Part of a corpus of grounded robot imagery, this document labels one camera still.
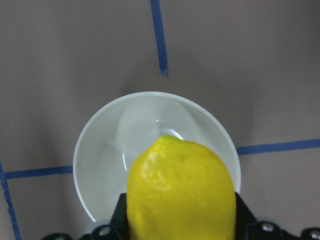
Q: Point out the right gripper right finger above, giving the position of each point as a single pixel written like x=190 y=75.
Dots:
x=245 y=220

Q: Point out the white ceramic bowl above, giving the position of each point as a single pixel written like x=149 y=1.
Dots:
x=124 y=128

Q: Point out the yellow lemon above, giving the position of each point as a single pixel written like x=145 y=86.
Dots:
x=180 y=190

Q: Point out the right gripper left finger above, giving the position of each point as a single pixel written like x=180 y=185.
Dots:
x=119 y=221

